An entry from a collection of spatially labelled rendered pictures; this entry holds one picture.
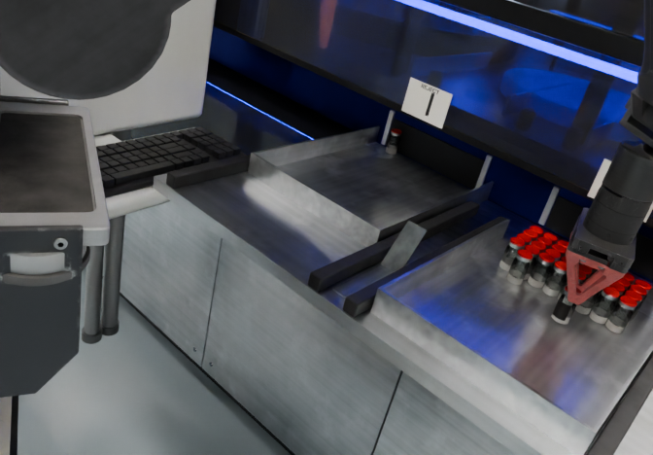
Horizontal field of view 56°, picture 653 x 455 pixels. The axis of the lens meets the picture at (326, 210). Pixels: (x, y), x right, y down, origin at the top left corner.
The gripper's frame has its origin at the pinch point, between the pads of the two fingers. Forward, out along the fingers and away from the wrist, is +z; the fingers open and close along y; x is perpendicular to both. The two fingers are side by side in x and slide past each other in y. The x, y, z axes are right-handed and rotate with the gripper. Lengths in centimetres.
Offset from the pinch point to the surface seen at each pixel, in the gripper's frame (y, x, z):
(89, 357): 26, 105, 93
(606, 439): -20.9, -6.0, 2.2
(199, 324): 36, 76, 71
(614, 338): 1.0, -6.4, 4.4
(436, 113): 24.7, 29.2, -8.1
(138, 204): -5, 65, 13
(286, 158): 11.1, 48.3, 3.6
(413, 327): -17.5, 15.2, 2.5
